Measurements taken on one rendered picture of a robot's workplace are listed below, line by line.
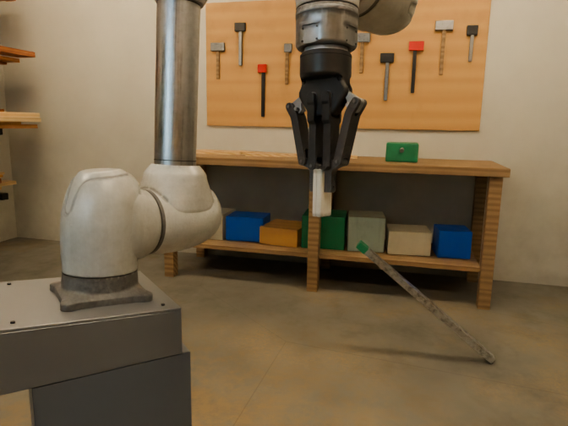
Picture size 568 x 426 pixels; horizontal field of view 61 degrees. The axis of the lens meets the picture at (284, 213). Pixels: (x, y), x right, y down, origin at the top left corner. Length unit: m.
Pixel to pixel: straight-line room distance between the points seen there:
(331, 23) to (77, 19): 3.91
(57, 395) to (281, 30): 3.11
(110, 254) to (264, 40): 2.90
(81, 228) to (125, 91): 3.24
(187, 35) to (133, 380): 0.76
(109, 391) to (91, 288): 0.21
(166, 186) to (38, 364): 0.44
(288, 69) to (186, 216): 2.64
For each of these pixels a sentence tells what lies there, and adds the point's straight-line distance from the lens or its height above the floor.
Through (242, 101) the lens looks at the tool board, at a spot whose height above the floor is 1.24.
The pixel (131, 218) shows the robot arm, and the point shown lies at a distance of 1.05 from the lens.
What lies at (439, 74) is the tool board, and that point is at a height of 1.42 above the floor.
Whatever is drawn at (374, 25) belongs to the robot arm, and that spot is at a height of 1.24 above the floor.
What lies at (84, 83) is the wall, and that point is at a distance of 4.44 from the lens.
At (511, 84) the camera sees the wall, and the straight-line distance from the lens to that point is 3.64.
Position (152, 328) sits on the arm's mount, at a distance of 1.03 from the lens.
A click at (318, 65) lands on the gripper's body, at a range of 0.69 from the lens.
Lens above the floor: 1.08
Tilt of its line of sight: 11 degrees down
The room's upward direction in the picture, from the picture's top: 1 degrees clockwise
